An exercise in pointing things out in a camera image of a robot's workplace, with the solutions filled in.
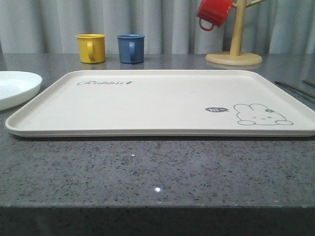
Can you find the white round plate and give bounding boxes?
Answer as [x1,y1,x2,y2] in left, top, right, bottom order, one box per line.
[0,71,42,111]

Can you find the cream rabbit serving tray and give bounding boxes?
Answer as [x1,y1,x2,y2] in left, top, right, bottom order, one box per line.
[5,70,315,137]

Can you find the blue enamel mug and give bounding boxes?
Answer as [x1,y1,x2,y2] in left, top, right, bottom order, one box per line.
[117,34,145,64]

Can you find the yellow enamel mug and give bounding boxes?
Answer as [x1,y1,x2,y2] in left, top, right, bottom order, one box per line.
[76,33,106,63]

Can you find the wooden mug tree stand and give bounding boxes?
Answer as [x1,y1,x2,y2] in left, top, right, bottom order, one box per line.
[205,0,264,66]

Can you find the red enamel mug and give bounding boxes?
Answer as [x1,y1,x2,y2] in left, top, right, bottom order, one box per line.
[197,0,233,31]

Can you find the grey curtain backdrop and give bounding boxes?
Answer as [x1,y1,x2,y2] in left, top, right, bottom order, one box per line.
[0,0,315,54]

